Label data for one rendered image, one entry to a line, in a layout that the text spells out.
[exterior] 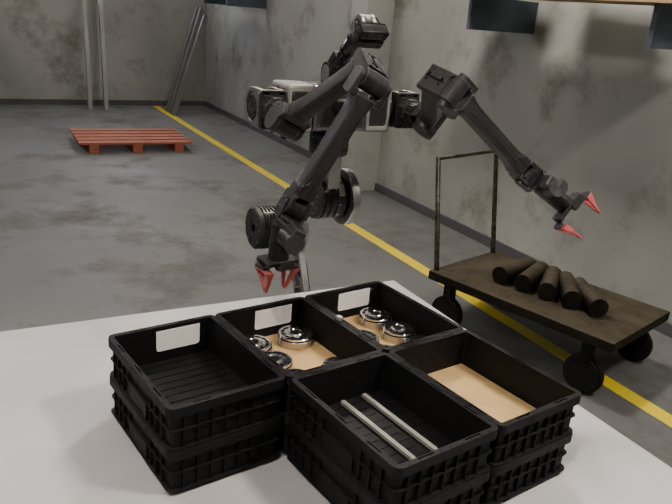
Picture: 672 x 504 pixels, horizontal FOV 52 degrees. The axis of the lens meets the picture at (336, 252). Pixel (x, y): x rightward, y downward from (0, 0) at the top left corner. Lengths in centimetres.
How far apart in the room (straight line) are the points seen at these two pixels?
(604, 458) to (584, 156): 335
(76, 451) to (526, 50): 452
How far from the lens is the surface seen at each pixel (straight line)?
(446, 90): 197
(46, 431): 195
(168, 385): 184
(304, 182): 182
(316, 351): 202
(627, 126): 491
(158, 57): 1205
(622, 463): 204
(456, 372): 200
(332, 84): 191
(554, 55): 538
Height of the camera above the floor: 176
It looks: 19 degrees down
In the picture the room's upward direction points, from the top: 5 degrees clockwise
